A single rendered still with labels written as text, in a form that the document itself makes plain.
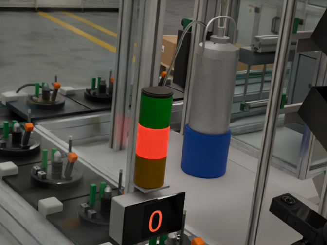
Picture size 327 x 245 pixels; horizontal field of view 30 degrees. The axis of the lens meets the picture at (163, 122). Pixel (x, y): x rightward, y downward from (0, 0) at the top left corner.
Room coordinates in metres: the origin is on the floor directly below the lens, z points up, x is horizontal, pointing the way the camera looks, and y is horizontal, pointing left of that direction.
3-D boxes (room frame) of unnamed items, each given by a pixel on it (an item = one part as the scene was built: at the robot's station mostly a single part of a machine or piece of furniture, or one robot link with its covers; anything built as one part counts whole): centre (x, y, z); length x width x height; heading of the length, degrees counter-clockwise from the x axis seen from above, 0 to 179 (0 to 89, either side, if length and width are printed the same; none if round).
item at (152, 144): (0.90, 0.01, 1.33); 0.05 x 0.05 x 0.05
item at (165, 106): (0.90, 0.01, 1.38); 0.05 x 0.05 x 0.05
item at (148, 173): (0.90, 0.01, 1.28); 0.05 x 0.05 x 0.05
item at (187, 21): (2.31, -0.06, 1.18); 0.07 x 0.07 x 0.25; 40
